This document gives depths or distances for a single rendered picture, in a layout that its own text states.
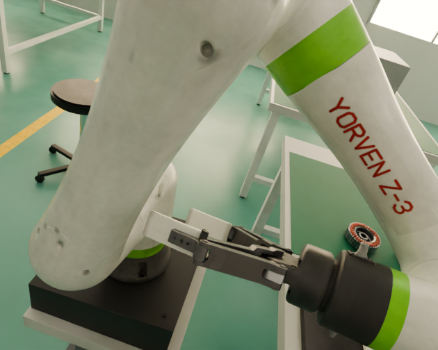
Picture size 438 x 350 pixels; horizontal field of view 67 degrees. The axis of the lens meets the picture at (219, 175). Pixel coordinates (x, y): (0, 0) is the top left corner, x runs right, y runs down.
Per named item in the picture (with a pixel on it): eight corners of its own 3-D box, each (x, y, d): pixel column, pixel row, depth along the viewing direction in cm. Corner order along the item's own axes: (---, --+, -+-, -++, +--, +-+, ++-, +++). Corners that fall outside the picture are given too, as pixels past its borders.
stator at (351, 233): (338, 238, 110) (344, 230, 108) (350, 223, 118) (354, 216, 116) (370, 260, 106) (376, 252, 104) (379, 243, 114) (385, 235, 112)
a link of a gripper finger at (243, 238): (279, 247, 42) (287, 249, 42) (231, 219, 51) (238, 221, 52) (269, 276, 42) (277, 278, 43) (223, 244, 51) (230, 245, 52)
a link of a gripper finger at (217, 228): (231, 224, 50) (232, 223, 51) (190, 207, 52) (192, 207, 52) (224, 243, 50) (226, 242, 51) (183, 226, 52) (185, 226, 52)
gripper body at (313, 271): (334, 249, 44) (268, 223, 46) (340, 260, 36) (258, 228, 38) (315, 303, 44) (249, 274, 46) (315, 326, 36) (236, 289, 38)
